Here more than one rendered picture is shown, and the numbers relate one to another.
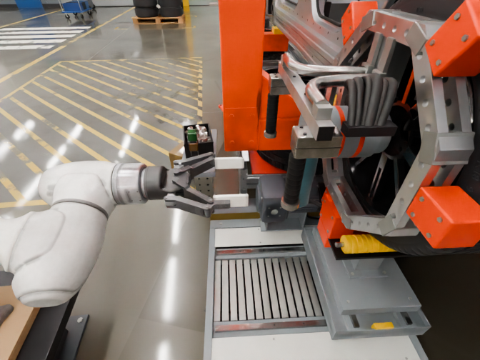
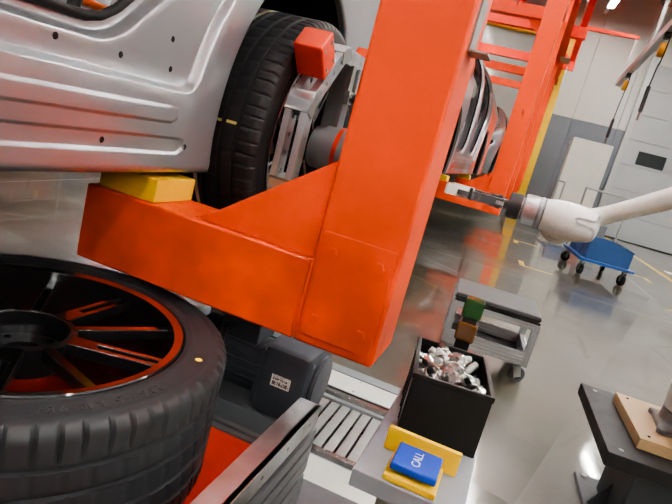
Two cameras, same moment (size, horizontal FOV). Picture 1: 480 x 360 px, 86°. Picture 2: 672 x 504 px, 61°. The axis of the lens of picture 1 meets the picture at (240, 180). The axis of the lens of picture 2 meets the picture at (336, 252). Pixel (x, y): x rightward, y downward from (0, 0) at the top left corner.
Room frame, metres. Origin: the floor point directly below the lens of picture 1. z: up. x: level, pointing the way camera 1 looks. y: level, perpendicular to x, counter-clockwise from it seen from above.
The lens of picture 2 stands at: (2.17, 0.29, 0.93)
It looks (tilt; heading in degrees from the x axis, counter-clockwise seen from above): 12 degrees down; 199
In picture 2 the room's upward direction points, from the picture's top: 15 degrees clockwise
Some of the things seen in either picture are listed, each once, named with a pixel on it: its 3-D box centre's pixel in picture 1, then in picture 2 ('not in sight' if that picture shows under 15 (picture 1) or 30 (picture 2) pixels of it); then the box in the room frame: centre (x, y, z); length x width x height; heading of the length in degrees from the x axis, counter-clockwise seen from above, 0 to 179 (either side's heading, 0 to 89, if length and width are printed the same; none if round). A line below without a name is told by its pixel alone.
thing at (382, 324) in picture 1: (354, 273); not in sight; (0.64, -0.52, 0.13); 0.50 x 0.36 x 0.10; 3
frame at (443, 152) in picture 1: (366, 131); (325, 148); (0.63, -0.35, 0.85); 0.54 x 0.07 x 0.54; 3
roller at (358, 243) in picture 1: (381, 243); not in sight; (0.52, -0.45, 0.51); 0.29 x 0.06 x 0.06; 93
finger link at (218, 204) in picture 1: (217, 207); not in sight; (0.36, 0.04, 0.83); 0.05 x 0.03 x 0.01; 93
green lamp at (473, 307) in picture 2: (192, 135); (473, 308); (0.99, 0.20, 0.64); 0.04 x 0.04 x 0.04; 3
